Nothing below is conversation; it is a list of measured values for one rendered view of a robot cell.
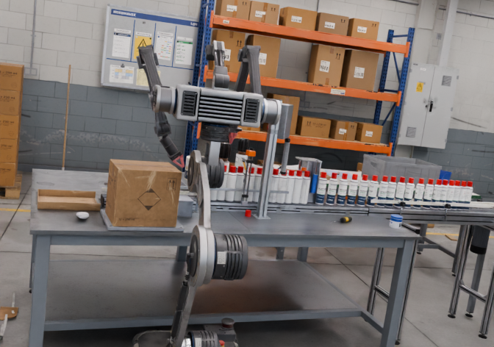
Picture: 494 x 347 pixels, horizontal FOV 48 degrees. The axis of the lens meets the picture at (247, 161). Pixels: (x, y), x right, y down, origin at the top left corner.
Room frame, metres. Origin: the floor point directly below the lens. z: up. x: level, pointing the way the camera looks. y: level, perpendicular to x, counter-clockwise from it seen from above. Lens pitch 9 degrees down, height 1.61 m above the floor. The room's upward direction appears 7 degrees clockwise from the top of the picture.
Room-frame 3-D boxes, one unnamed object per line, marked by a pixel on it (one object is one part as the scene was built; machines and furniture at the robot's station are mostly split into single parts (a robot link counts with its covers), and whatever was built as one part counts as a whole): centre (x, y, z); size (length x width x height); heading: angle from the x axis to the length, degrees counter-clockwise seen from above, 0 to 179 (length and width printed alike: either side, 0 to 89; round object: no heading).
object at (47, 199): (2.79, 0.90, 0.85); 0.30 x 0.26 x 0.04; 112
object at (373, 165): (5.07, -1.43, 0.91); 0.60 x 0.40 x 0.22; 109
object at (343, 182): (3.39, -0.62, 0.98); 0.05 x 0.05 x 0.20
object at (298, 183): (3.28, -0.32, 0.98); 0.05 x 0.05 x 0.20
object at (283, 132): (3.12, -0.16, 1.38); 0.17 x 0.10 x 0.19; 167
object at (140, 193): (2.60, 0.48, 0.99); 0.30 x 0.24 x 0.27; 114
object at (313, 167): (3.40, -0.38, 1.01); 0.14 x 0.13 x 0.26; 112
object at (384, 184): (3.51, -0.90, 0.98); 0.05 x 0.05 x 0.20
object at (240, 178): (3.14, 0.03, 0.98); 0.05 x 0.05 x 0.20
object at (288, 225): (3.29, 0.16, 0.82); 2.10 x 1.31 x 0.02; 112
